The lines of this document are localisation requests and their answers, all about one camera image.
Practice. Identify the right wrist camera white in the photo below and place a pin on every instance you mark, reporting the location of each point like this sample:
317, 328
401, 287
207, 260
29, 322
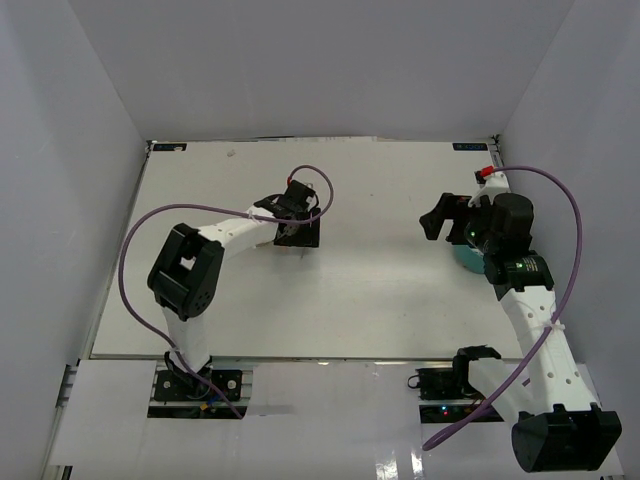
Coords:
491, 182

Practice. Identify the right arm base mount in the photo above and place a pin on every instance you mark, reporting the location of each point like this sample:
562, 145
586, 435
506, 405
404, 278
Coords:
445, 394

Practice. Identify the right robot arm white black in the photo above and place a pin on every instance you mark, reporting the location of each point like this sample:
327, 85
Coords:
555, 421

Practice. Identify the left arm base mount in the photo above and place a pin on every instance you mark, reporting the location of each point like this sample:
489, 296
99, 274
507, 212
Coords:
177, 394

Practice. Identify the left blue corner label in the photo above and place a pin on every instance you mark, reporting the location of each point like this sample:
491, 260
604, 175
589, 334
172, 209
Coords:
170, 147

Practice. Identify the blue corner label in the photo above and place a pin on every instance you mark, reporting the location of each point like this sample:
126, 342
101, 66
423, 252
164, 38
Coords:
170, 147
469, 146

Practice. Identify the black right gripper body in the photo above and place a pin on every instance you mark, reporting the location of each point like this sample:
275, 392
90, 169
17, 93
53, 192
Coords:
471, 225

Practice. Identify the teal round organizer container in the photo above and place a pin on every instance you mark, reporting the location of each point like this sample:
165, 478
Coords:
470, 258

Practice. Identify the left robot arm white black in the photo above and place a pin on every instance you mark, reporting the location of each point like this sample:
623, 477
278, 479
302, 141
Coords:
185, 274

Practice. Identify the right blue corner label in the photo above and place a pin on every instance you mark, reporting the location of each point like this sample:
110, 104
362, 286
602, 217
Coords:
469, 146

